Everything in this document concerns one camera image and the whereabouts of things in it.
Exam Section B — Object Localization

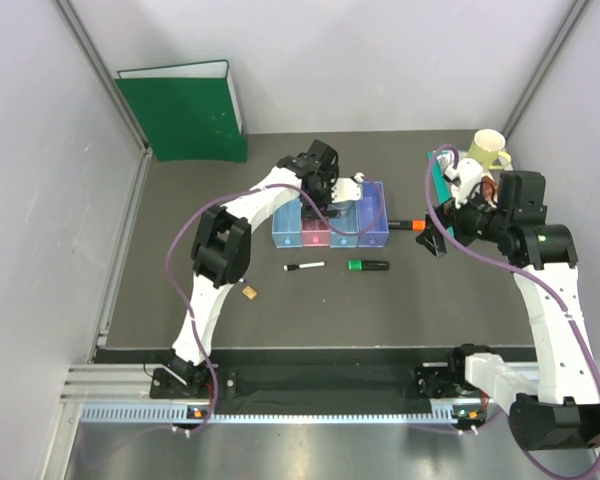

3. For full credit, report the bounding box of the purple drawer box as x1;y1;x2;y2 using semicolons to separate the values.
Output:
357;181;389;248

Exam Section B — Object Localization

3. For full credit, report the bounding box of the crumpled silver wrapper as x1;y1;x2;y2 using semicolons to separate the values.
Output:
436;150;455;173

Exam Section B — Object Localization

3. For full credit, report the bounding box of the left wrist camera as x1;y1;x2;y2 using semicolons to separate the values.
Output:
331;172;365;204

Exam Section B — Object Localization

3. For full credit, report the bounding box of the light blue drawer box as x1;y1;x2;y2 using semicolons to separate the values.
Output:
330;202;359;249

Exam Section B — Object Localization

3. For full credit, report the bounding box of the small yellow eraser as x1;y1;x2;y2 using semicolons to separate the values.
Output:
243;286;257;300

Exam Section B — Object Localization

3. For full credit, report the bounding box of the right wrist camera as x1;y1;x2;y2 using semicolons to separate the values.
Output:
444;158;484;208

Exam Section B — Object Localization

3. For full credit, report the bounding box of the orange highlighter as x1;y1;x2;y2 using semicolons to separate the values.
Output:
388;220;426;232

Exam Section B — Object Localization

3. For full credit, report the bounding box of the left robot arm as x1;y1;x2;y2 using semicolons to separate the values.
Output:
165;140;339;397

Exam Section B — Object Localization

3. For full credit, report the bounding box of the blue end drawer box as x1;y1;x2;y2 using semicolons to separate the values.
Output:
271;198;303;249

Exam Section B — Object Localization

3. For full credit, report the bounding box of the yellow mug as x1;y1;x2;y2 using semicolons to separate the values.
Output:
467;129;512;172

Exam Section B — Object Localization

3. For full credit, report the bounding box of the black white marker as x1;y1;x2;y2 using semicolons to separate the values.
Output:
283;261;326;272

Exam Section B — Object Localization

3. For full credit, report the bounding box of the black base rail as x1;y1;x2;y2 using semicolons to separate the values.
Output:
150;349;478;418

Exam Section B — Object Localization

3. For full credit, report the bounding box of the clear paperclip jar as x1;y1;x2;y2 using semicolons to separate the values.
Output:
327;201;355;218

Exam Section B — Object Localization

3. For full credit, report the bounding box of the teal tray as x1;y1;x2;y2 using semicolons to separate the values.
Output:
431;152;480;203

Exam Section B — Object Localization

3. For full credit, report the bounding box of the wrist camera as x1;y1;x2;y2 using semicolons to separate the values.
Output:
444;158;484;208
331;172;365;204

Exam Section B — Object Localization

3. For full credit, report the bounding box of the pink drawer box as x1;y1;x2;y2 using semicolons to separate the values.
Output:
301;219;331;248

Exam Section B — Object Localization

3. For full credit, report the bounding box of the green ring binder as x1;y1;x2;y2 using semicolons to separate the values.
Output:
115;59;248;163

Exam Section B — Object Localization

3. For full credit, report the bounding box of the red brown box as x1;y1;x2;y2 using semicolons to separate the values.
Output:
482;178;498;205

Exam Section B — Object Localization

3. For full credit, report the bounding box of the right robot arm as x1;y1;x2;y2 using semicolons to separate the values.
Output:
417;167;600;452

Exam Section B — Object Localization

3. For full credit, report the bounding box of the green highlighter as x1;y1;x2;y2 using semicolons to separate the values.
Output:
347;259;390;271

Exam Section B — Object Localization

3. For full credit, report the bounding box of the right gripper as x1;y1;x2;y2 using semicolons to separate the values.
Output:
416;179;510;257

